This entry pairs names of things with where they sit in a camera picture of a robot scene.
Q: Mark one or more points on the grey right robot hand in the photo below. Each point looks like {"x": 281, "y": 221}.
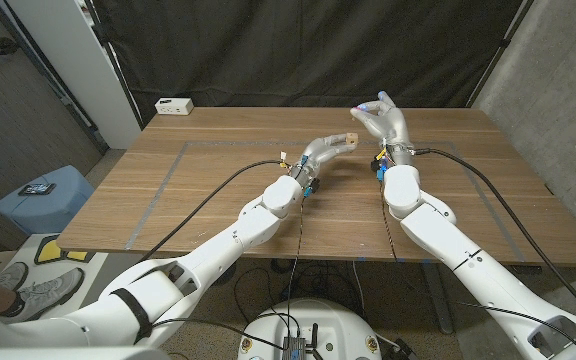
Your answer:
{"x": 390, "y": 127}

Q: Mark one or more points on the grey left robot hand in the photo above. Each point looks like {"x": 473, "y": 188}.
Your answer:
{"x": 318, "y": 152}

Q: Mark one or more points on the small wooden block with holes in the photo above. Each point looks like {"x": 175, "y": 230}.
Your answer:
{"x": 352, "y": 138}

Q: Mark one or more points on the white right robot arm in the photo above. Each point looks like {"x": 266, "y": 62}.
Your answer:
{"x": 443, "y": 240}

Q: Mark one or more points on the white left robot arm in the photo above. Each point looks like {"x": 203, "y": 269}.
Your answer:
{"x": 248, "y": 225}

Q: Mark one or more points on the black backdrop curtain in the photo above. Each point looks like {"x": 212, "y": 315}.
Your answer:
{"x": 308, "y": 50}

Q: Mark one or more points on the black backdrop stand pole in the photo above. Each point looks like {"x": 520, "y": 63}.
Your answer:
{"x": 505, "y": 42}
{"x": 114, "y": 60}

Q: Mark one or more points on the white power strip box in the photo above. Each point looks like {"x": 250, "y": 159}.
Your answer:
{"x": 174, "y": 106}

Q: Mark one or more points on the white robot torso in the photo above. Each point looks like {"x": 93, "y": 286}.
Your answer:
{"x": 338, "y": 330}

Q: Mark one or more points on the grey table leg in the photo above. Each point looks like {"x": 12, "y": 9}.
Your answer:
{"x": 443, "y": 320}

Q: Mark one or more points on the black plug beside torso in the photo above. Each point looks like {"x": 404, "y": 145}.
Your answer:
{"x": 402, "y": 350}

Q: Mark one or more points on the blue plastic stool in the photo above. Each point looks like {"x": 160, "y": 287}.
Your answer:
{"x": 43, "y": 210}

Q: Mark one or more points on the black smartphone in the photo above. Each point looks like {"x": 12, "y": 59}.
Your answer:
{"x": 37, "y": 189}

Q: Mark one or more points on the white board yellow black marking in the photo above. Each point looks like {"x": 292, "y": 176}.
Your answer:
{"x": 50, "y": 250}

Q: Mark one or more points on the black floor bracket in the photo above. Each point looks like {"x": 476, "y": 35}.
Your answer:
{"x": 523, "y": 269}

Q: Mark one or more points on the black metal rail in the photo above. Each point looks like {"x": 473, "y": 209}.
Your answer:
{"x": 68, "y": 102}

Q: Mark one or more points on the white wall panel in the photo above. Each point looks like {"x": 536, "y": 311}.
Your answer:
{"x": 78, "y": 65}

